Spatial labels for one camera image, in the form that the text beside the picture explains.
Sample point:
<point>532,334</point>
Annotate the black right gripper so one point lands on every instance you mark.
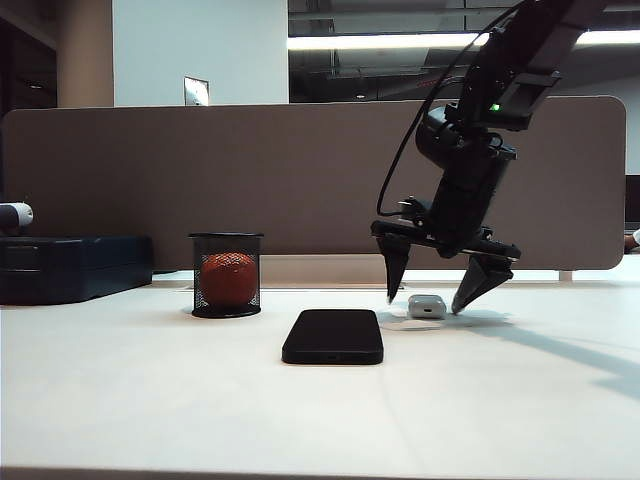
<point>465,205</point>

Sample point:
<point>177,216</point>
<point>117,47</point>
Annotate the dark blue plastic case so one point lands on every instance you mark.
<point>70,270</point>

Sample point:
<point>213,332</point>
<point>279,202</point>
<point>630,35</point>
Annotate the black smartphone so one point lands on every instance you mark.
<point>332,335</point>

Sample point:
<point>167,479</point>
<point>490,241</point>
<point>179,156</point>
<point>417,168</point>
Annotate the white divider support foot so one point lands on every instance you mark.
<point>565,275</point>

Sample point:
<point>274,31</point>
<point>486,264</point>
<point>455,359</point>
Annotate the red ceiling sign strip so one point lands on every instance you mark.
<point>434,81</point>

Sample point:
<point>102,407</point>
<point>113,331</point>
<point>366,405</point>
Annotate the background person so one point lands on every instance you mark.
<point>631,239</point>

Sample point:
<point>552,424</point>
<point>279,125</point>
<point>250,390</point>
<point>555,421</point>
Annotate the background computer monitor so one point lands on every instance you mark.
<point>633,200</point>

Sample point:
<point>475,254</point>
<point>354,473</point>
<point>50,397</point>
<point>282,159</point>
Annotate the orange ball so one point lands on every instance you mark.
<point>227,280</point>

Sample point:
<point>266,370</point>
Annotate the brown fabric desk divider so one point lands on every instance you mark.
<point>250,175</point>

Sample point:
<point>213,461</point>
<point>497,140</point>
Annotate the black mesh pen holder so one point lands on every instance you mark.
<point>227,300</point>

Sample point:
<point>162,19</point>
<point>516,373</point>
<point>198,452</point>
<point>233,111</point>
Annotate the ceiling light strip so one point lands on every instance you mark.
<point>375,41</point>

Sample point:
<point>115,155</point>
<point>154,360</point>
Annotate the white and grey cylinder tool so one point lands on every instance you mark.
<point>15,216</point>

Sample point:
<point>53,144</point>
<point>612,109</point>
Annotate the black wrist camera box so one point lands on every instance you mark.
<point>414,210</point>

